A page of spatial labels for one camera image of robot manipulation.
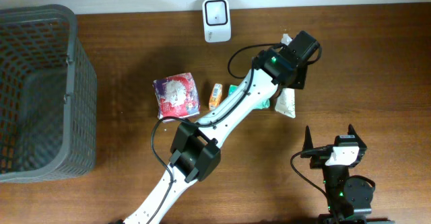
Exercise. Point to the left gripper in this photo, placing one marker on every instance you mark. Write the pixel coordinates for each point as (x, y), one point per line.
(302, 85)

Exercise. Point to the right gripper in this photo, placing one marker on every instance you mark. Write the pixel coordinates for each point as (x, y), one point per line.
(318, 161)

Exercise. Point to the white tube gold cap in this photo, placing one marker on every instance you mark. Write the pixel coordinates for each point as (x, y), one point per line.
(285, 103)

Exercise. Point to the teal wet wipes pouch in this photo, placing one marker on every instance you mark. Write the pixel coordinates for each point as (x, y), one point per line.
(265, 104)

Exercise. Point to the green tissue pack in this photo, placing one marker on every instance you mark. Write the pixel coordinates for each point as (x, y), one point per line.
(232, 89)

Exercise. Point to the small orange box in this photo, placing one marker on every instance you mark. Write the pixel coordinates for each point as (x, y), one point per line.
(216, 96)

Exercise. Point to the red purple snack bag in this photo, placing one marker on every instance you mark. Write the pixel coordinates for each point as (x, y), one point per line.
(177, 96)

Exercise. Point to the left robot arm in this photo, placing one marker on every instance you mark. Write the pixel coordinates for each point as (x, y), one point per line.
(196, 147)

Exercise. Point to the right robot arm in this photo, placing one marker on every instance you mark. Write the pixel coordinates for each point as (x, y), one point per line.
(348, 197)

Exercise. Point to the white barcode scanner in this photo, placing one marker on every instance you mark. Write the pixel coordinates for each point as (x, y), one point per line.
(216, 21)

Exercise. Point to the grey plastic mesh basket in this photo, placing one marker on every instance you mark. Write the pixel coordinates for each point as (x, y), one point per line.
(48, 97)

